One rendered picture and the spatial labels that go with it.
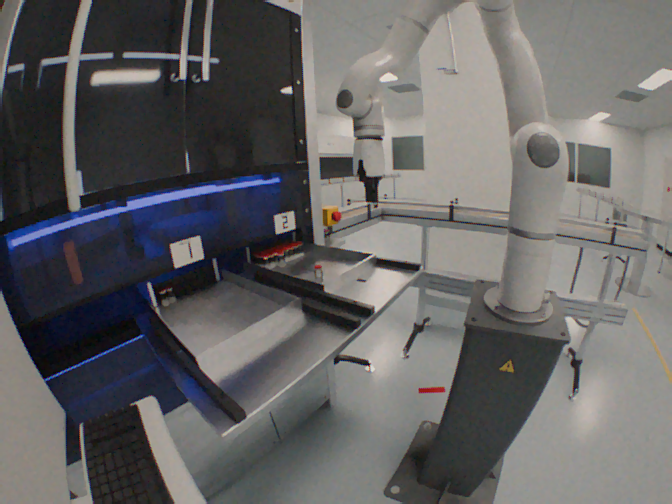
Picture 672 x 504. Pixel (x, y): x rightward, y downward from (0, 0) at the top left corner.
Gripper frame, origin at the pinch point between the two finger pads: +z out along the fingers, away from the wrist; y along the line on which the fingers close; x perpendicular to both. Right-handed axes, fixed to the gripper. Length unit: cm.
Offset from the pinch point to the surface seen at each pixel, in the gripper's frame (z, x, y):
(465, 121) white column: -43, 2, -143
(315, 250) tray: 21.2, -27.1, -5.4
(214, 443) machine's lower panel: 73, -28, 55
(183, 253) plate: 8, -28, 42
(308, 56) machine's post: -52, -28, -9
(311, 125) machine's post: -24.0, -28.1, -9.1
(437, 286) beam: 63, -2, -85
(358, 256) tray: 20.6, -8.6, -5.4
